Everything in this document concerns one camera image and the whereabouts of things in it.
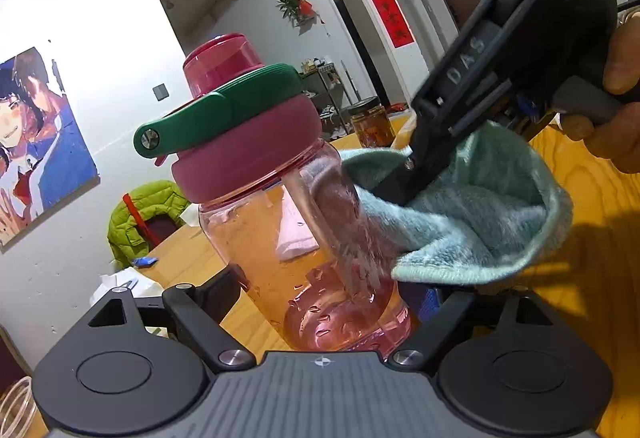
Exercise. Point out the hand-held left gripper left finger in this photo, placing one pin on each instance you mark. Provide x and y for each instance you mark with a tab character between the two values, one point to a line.
220	294

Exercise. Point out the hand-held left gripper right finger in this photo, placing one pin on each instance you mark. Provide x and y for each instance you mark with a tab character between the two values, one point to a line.
430	308

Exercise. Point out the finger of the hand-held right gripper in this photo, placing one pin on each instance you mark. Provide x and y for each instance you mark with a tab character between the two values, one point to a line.
415	170

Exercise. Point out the teal microfibre cloth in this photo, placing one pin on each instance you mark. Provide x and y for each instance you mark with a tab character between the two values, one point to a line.
480	218

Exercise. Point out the person's right hand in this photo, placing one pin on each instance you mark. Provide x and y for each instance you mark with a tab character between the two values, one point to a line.
617	67

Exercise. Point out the glass jar with black lid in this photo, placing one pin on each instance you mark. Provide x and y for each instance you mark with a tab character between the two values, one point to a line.
371	125

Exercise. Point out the small blue packet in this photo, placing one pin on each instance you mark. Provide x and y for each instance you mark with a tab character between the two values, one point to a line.
145	261

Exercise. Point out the dark red chair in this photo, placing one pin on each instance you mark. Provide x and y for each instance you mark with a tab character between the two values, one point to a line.
160	229

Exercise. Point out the pink folded cloth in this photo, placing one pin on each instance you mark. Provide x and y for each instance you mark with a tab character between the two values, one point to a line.
297	238

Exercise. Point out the white tissue paper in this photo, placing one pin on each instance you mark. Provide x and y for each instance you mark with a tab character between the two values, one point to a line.
120	285

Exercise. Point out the metal storage rack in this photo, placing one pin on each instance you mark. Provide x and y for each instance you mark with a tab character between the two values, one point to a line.
330	92

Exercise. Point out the lime green puffer jacket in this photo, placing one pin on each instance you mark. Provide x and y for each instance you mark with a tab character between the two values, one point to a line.
127	223

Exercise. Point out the clear plastic tube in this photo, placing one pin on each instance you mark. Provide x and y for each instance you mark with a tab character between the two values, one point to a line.
17	410

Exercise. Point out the green wall plant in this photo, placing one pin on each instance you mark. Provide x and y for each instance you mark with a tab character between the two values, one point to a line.
292	5

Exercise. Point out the grey wall switch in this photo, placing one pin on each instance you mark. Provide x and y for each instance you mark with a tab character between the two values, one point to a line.
160	91

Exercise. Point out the anime wall poster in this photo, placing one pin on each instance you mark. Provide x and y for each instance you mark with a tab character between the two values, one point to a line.
40	142

